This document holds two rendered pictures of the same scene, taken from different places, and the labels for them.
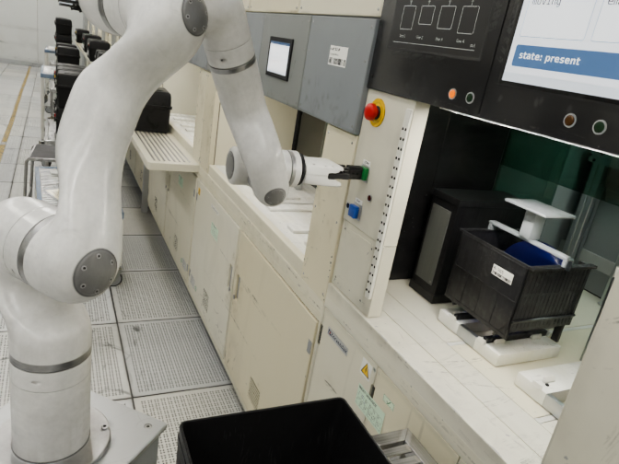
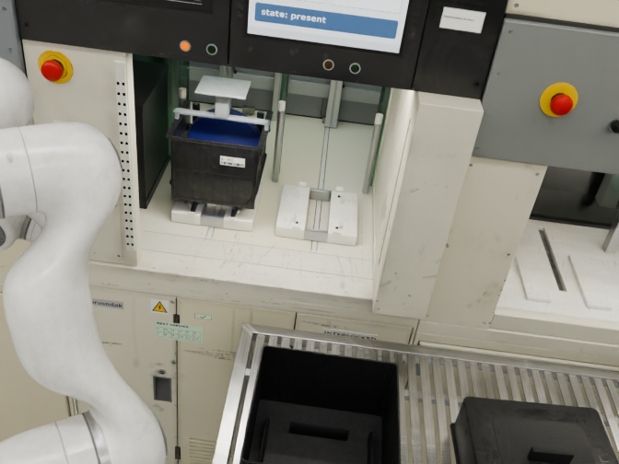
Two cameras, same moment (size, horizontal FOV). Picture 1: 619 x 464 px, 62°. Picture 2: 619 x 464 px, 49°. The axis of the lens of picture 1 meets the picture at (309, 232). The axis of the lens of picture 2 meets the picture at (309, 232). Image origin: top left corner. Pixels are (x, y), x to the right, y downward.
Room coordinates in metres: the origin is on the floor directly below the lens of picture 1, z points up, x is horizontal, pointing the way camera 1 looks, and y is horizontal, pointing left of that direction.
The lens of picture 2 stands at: (0.23, 0.72, 1.93)
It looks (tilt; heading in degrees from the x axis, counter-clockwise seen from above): 36 degrees down; 298
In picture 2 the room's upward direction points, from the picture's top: 8 degrees clockwise
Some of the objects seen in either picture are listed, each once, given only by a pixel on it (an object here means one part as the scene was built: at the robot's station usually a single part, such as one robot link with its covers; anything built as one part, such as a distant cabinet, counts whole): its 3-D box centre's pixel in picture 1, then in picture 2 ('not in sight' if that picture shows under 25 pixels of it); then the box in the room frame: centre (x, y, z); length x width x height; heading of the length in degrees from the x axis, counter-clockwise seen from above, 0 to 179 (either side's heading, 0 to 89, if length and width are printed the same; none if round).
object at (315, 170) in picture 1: (314, 169); not in sight; (1.20, 0.01, 1.20); 0.11 x 0.10 x 0.07; 118
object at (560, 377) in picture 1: (590, 400); (318, 212); (0.92, -0.63, 0.89); 0.22 x 0.21 x 0.04; 118
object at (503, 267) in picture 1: (518, 269); (221, 144); (1.16, -0.50, 1.06); 0.24 x 0.20 x 0.32; 28
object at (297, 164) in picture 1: (290, 168); not in sight; (1.17, 0.07, 1.20); 0.09 x 0.03 x 0.08; 28
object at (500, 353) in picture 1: (497, 330); (218, 198); (1.16, -0.50, 0.89); 0.22 x 0.21 x 0.04; 118
